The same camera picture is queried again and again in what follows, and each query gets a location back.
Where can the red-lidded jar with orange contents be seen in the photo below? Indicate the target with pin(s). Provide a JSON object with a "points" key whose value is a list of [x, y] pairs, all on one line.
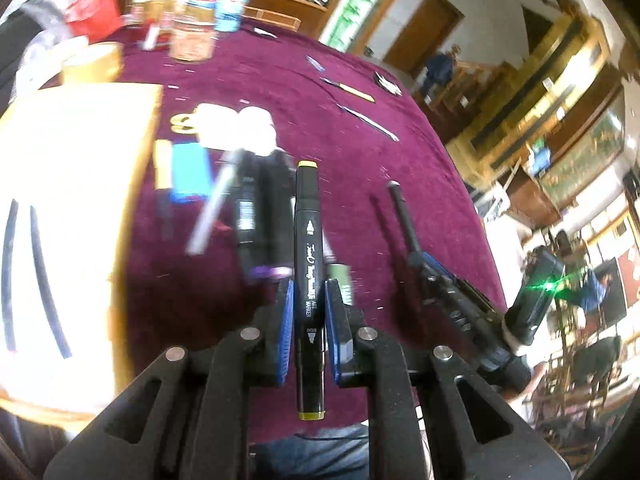
{"points": [[192, 30]]}

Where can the small black and silver tool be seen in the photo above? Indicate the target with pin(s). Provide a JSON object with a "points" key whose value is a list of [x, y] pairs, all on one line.
{"points": [[265, 33]]}

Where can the black marker with yellow caps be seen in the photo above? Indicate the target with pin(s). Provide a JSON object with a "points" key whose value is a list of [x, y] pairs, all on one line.
{"points": [[307, 240]]}

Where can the blue-labelled clear plastic jar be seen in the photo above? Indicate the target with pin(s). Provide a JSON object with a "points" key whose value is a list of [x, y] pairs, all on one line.
{"points": [[231, 5]]}

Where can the tan packing tape roll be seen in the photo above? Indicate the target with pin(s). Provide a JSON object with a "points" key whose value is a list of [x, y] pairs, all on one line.
{"points": [[92, 62]]}

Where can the small gold scissors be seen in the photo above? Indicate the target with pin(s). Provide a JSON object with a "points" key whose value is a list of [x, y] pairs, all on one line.
{"points": [[182, 122]]}

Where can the small blue blade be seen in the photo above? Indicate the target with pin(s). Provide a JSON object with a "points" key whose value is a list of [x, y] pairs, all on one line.
{"points": [[315, 63]]}

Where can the long black pen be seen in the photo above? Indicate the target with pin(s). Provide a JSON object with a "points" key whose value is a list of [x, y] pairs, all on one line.
{"points": [[47, 280]]}

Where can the green capped marker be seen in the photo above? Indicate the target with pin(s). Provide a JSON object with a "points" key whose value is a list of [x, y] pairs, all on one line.
{"points": [[341, 280]]}

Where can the cream plastic case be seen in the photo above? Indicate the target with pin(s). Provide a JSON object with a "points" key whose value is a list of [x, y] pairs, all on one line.
{"points": [[217, 125]]}

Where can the brown wooden door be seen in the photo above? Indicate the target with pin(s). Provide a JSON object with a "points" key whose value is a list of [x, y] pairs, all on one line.
{"points": [[430, 25]]}

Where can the silver pen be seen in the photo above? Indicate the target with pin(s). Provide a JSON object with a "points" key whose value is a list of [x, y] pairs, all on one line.
{"points": [[212, 210]]}

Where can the thick black marker purple cap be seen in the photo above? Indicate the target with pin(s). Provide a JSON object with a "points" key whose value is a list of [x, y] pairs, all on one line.
{"points": [[262, 220]]}

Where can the wooden staircase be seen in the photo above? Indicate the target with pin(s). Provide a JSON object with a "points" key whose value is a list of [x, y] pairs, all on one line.
{"points": [[540, 90]]}

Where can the green bamboo print panel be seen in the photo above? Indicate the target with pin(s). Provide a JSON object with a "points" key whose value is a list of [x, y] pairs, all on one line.
{"points": [[352, 2]]}

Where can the yellow taped cardboard tray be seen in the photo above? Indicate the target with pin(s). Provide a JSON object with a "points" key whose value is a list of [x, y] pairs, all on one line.
{"points": [[75, 160]]}

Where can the red plastic basket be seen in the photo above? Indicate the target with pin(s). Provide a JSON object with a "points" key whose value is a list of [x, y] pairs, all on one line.
{"points": [[95, 12]]}

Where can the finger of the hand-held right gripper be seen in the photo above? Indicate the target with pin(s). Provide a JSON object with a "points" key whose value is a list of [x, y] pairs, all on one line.
{"points": [[467, 310], [431, 280]]}

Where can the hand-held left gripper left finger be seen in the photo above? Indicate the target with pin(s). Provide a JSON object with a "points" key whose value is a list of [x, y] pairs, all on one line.
{"points": [[285, 327]]}

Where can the yellow utility knife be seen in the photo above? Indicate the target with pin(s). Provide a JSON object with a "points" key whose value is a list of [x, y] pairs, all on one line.
{"points": [[350, 91]]}

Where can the gold and red packet box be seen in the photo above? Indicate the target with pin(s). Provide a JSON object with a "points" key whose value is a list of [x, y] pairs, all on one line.
{"points": [[147, 10]]}

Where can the person's jeans leg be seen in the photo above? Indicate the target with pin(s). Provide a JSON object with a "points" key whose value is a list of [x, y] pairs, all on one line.
{"points": [[310, 452]]}

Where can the wooden cabinet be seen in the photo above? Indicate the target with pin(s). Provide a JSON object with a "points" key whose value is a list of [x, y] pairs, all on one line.
{"points": [[290, 7]]}

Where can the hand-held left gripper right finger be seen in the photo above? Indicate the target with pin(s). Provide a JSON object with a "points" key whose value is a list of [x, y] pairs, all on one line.
{"points": [[332, 332]]}

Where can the silver tweezers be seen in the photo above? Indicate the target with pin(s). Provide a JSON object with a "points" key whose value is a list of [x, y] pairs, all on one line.
{"points": [[367, 121]]}

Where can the white bottle with black cap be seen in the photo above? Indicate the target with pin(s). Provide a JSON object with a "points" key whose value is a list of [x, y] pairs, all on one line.
{"points": [[259, 130]]}

